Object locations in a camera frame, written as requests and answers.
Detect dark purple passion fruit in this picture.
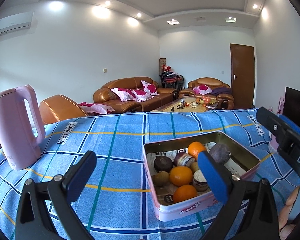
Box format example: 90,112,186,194
209,143,231,165

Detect small orange front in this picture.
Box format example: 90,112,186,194
173,185,197,203

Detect small orange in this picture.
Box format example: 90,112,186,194
173,185,197,203
169,166,193,187

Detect large orange tangerine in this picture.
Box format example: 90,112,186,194
187,141,206,161

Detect chocolate glazed pastry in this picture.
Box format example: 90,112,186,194
153,156,173,173

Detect person's right hand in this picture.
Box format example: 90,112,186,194
278,186,300,239

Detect black television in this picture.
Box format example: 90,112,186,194
283,87,300,127

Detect pink cookie tin box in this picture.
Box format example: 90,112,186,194
143,131,260,222

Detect brown leather armchair far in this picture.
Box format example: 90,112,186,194
179,77,235,110

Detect brown wooden door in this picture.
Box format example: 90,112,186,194
230,43,255,109

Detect blue plaid tablecloth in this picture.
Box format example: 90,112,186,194
0,109,300,240

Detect pink floral armchair pillow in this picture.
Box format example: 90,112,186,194
193,85,212,95

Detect pink electric kettle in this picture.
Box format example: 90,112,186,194
0,85,45,170

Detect coffee table with clutter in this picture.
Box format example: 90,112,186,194
152,96,220,113

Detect brown leather chair near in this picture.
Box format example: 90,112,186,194
39,94,88,125

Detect stacked dark chairs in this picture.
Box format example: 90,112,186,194
159,64,185,91

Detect pink floral pillow right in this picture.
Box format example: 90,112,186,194
141,80,158,96

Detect pink floral pillow middle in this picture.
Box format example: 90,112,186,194
131,89,153,102

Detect pink floral pillow left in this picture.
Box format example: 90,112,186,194
111,88,136,102

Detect brown leather three-seat sofa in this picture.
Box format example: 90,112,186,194
93,77,177,113

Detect white wall air conditioner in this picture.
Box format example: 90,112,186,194
0,11,34,35

